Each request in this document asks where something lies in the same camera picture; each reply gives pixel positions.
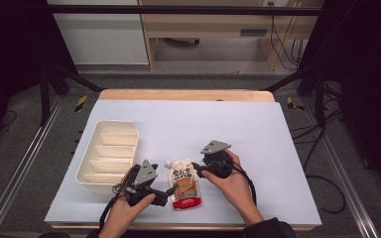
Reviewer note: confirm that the person's left hand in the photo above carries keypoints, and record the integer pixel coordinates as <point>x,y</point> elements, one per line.
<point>122,214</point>

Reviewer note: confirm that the white and red spouted pouch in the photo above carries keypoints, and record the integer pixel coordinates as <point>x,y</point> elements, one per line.
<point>185,188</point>

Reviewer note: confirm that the pale blue table mat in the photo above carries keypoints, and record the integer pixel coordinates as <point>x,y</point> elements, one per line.
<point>191,129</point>

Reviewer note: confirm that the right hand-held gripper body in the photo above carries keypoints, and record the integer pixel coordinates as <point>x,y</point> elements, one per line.
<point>216,160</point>

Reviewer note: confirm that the cream divided plastic tray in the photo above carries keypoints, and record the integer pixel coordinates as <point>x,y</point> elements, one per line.
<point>109,158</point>

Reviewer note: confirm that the black metal stand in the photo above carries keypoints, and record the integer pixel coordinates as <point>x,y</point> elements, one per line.
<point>319,99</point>
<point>46,95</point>

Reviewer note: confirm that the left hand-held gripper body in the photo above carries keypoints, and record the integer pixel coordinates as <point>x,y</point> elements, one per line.
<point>145,173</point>

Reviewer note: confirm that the black horizontal frame bar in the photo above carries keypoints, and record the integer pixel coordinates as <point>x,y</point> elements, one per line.
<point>178,10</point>

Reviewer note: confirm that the white cabinet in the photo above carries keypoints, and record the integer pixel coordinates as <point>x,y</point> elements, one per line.
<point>102,36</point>

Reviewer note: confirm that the light wooden desk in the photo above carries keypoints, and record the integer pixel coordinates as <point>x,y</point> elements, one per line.
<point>208,23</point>

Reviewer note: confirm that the aluminium floor rail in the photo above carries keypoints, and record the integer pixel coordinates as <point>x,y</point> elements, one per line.
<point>23,158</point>
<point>347,185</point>

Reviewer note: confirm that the black curtain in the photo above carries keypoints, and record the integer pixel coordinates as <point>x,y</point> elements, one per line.
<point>10,49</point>
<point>367,66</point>

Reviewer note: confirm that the yellow and black tape strip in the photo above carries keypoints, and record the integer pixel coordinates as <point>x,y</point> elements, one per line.
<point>81,103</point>
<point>292,104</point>

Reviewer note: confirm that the person's right hand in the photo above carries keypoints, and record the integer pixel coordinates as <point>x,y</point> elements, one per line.
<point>234,188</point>

